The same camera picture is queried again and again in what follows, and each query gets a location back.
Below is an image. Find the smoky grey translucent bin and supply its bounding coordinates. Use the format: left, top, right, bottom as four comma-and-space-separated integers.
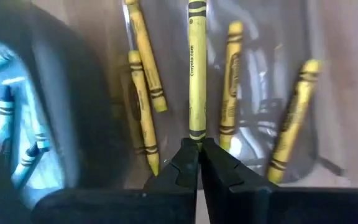
0, 0, 358, 224

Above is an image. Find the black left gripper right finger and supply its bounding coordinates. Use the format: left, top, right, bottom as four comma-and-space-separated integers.
200, 138, 358, 224

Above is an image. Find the yellow-green crayon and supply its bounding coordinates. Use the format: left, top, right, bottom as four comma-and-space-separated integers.
127, 49, 161, 177
124, 0, 168, 113
187, 0, 208, 147
218, 20, 245, 152
267, 58, 323, 185

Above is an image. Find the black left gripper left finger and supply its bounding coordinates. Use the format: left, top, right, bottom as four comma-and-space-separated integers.
31, 138, 201, 224

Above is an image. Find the teal plastic bin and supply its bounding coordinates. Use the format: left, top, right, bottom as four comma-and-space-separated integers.
0, 35, 67, 208

